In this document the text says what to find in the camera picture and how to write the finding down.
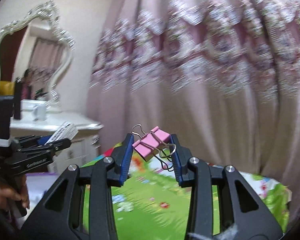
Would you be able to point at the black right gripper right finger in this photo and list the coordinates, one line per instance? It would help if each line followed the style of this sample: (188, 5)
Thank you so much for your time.
(223, 205)

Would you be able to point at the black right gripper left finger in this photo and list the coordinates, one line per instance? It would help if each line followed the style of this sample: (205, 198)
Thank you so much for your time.
(79, 205)

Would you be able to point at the tall white box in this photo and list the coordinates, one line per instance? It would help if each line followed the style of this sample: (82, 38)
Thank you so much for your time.
(67, 130)

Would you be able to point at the pink binder clip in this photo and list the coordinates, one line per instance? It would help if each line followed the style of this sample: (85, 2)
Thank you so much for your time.
(154, 144)

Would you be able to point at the person's left hand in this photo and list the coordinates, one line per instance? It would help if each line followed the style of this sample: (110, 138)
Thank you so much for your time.
(8, 193)

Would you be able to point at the green cartoon tablecloth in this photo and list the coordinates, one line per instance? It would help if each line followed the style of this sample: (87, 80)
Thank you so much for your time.
(151, 205)

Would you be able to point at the ornate white mirror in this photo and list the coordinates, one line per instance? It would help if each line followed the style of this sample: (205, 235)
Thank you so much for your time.
(37, 52)

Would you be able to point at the pink embroidered curtain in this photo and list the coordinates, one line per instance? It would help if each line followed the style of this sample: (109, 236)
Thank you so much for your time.
(224, 75)

